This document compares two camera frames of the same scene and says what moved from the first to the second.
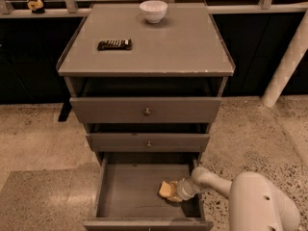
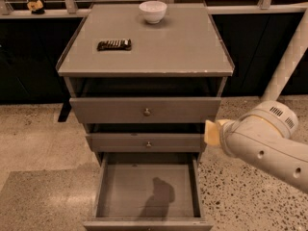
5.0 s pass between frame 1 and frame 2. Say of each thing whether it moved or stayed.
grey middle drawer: stayed
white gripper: moved
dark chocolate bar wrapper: stayed
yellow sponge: moved
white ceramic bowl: stayed
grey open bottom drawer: stayed
